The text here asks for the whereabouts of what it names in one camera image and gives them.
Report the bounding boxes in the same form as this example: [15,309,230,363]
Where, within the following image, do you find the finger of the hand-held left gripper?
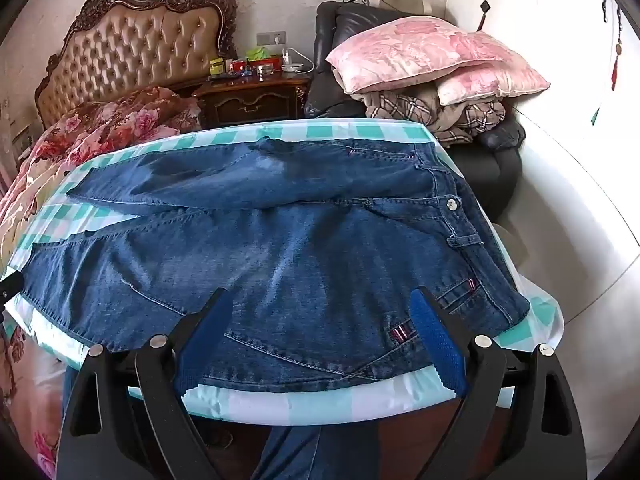
[0,270,24,311]

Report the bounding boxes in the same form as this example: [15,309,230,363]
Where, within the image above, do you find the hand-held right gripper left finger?
[59,287,235,442]

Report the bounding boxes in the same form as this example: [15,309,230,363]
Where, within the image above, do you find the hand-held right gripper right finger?
[409,286,584,442]

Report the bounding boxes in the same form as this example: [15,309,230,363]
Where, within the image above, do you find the blue denim pants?
[20,137,532,395]

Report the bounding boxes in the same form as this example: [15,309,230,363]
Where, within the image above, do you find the teal white checked tablecloth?
[0,117,563,428]

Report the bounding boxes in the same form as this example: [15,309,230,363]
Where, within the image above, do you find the person's leg in jeans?
[252,422,381,480]

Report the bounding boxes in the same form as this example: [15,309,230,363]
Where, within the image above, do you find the red floral bedding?
[0,85,203,480]

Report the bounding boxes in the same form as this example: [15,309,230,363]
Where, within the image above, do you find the brown plaid blanket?
[350,87,511,148]

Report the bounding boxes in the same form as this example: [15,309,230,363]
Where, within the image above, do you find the dark wooden nightstand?
[192,72,313,128]

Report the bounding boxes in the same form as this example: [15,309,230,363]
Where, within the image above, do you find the tufted leather carved headboard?
[34,0,240,131]

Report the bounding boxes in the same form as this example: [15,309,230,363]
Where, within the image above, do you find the small pink floral pillow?
[435,62,551,107]

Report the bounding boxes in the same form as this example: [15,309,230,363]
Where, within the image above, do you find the large pink floral pillow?
[325,16,518,95]

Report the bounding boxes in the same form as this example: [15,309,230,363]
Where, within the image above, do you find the black leather armchair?
[302,1,526,221]

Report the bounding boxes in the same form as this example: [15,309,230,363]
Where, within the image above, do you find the dark hanging knot ornament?
[475,0,493,36]

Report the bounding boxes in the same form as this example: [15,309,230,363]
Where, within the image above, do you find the white wardrobe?
[445,0,640,131]

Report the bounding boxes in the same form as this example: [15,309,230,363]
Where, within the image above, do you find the red hanging tassel ornament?
[612,7,626,92]

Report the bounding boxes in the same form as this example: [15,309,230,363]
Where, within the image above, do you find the beige bag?
[372,0,426,13]

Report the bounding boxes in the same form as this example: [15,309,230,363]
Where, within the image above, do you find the white charger with cable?
[281,47,315,73]

